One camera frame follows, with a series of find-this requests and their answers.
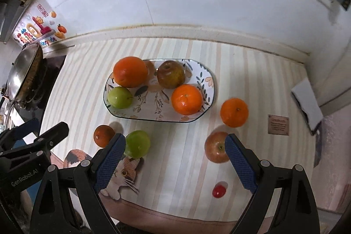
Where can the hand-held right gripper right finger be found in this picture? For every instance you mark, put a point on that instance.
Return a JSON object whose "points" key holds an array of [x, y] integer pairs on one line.
{"points": [[241, 165]]}

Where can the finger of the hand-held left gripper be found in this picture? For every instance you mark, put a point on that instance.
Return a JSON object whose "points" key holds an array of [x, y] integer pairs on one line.
{"points": [[56, 134], [24, 128]]}

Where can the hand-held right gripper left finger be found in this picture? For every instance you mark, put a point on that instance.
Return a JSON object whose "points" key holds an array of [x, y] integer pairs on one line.
{"points": [[109, 164]]}

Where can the small dark orange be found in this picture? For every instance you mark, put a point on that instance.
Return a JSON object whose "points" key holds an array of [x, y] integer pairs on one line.
{"points": [[103, 135]]}

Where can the red apple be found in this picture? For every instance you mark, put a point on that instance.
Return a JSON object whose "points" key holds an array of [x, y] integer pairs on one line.
{"points": [[215, 147]]}

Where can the red cherry tomato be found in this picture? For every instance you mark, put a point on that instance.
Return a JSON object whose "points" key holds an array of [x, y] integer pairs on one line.
{"points": [[219, 191]]}

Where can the green apple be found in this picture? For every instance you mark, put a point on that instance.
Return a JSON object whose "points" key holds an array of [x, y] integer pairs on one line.
{"points": [[138, 144], [119, 97]]}

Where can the mandarin orange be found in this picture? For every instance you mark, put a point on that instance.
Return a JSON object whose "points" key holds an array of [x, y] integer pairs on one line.
{"points": [[234, 112], [187, 99]]}

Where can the floral ceramic plate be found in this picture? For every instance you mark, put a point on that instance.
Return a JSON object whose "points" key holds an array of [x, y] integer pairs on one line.
{"points": [[153, 105]]}

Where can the black gas stove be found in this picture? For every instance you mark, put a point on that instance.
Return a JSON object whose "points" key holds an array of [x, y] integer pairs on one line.
{"points": [[44, 83]]}

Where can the brown label patch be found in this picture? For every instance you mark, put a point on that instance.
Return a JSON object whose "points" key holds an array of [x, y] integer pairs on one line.
{"points": [[278, 125]]}

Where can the steel wok with lid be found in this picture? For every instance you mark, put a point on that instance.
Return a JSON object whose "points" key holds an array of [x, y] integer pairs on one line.
{"points": [[23, 72]]}

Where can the striped cat print mat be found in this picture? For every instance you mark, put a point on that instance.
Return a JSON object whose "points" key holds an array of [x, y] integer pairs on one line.
{"points": [[178, 146]]}

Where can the green apple on plate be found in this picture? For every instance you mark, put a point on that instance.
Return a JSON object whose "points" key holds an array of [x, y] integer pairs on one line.
{"points": [[119, 97]]}

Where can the black smartphone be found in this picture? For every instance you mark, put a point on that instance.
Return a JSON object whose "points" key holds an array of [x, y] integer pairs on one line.
{"points": [[312, 128]]}

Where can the large orange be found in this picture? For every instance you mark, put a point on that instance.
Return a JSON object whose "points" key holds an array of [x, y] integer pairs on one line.
{"points": [[130, 71]]}

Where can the brownish apple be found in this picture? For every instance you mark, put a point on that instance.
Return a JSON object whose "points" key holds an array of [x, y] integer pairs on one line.
{"points": [[170, 74]]}

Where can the range hood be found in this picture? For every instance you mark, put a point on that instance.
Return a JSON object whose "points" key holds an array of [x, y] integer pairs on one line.
{"points": [[11, 12]]}

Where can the colourful wall stickers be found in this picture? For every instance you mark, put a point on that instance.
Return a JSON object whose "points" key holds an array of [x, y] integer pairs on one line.
{"points": [[35, 28]]}

